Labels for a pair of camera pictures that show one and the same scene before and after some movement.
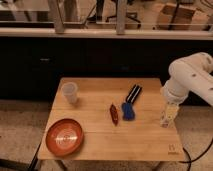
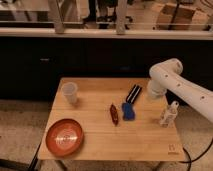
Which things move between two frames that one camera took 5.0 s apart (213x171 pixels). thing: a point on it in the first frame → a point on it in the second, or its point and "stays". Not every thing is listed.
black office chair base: (97, 18) → (103, 21)
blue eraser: (128, 113) stays
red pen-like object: (114, 114) stays
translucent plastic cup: (69, 91) stays
